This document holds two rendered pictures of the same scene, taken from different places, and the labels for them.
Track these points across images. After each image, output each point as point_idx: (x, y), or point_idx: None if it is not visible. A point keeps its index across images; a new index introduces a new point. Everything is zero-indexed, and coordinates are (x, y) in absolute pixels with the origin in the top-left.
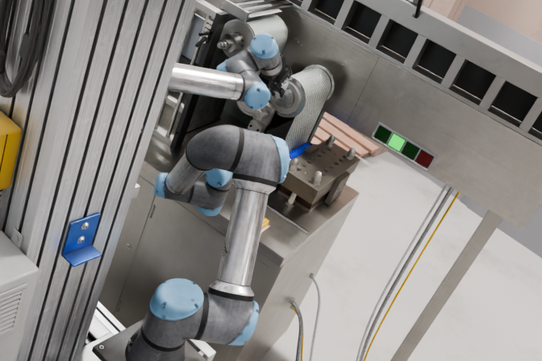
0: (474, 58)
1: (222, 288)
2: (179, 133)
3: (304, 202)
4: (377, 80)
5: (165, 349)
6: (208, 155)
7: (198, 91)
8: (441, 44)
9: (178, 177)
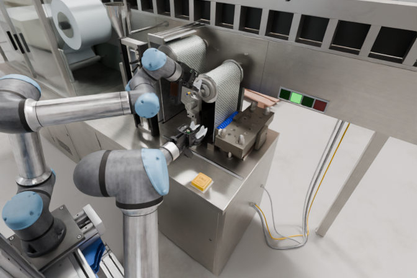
0: (347, 16)
1: None
2: (152, 127)
3: None
4: (272, 58)
5: None
6: (79, 190)
7: (87, 118)
8: (314, 15)
9: None
